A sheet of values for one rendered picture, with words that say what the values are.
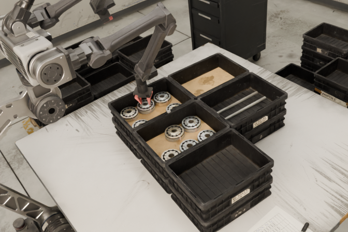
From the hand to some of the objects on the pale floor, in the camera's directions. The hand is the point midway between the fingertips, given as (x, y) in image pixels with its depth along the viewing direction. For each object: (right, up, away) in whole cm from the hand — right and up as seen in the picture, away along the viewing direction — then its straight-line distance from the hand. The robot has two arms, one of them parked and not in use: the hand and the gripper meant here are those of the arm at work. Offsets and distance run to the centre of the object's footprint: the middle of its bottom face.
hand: (145, 103), depth 224 cm
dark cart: (+74, +41, +183) cm, 202 cm away
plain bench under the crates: (+39, -77, +37) cm, 94 cm away
